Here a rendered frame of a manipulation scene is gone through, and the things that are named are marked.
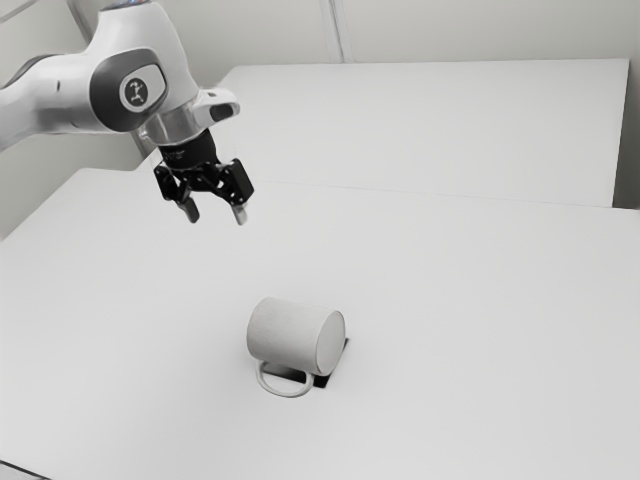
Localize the white mug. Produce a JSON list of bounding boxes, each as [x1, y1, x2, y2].
[[246, 295, 347, 399]]

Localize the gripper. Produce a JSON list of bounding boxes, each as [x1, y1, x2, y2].
[[152, 127, 255, 227]]

